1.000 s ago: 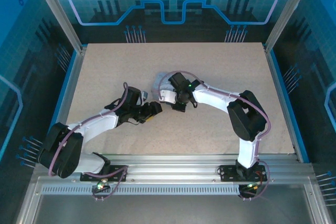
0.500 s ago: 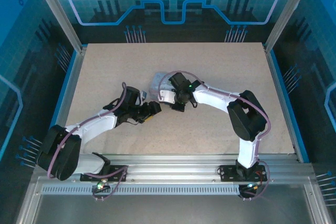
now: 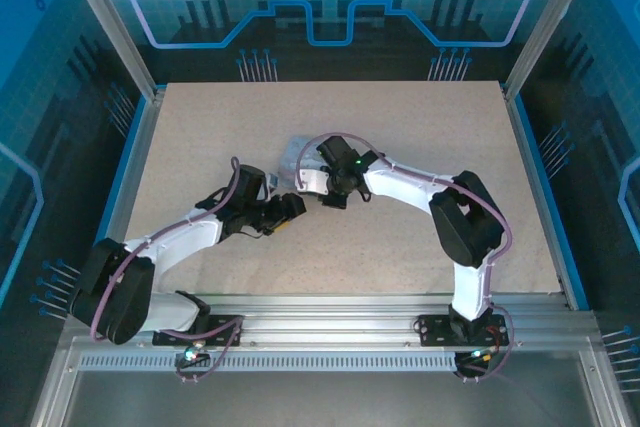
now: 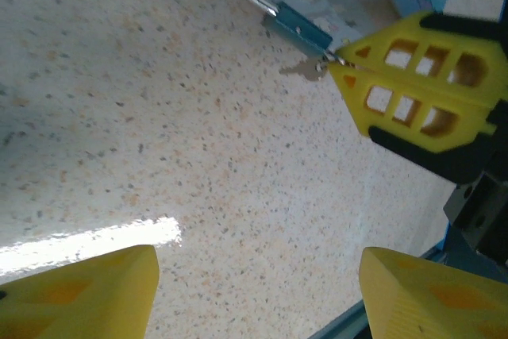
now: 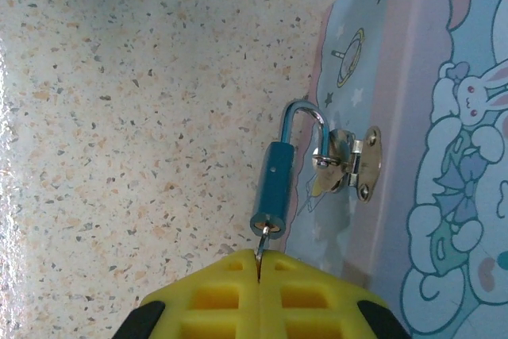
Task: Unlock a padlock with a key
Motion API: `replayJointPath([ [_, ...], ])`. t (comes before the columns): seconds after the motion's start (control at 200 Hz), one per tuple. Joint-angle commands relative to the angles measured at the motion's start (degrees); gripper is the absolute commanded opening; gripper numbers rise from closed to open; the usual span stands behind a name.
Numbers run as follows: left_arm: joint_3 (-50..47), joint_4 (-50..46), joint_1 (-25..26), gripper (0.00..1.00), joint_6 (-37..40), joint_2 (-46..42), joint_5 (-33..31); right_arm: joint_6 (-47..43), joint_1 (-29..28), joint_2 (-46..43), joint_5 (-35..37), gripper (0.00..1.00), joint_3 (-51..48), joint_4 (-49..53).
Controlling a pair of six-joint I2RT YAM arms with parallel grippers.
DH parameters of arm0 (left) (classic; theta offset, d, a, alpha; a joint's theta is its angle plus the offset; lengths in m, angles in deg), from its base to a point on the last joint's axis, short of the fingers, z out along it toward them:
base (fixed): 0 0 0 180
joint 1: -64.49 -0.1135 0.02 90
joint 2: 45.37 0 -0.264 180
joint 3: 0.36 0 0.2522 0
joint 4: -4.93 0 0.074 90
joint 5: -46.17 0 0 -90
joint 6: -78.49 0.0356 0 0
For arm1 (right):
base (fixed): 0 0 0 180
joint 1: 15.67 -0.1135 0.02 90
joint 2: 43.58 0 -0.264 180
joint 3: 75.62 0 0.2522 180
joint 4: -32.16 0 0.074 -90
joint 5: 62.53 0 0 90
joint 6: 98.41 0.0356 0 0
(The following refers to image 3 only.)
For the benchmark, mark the light blue printed tin box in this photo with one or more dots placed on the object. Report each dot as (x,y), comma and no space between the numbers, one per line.
(292,157)

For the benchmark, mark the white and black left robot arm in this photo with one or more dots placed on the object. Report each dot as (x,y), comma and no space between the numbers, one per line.
(175,242)

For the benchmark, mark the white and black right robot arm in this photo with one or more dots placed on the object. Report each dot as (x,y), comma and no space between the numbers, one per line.
(400,187)

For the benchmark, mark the small lit circuit board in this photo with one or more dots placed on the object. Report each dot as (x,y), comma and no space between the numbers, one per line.
(190,355)
(477,353)

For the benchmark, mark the grey metal base panel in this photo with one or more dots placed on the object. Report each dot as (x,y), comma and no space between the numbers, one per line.
(320,397)

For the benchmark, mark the aluminium mounting rail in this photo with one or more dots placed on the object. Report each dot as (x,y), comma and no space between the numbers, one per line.
(330,319)

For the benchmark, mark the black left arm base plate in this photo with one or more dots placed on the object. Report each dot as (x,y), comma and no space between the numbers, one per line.
(225,329)

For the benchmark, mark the aluminium side rail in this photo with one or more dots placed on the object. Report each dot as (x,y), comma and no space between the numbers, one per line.
(139,147)
(524,147)

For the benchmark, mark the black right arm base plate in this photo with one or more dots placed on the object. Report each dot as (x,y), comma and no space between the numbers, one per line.
(435,329)

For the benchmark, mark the aluminium frame post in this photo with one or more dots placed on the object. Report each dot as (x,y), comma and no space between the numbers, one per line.
(550,22)
(110,27)

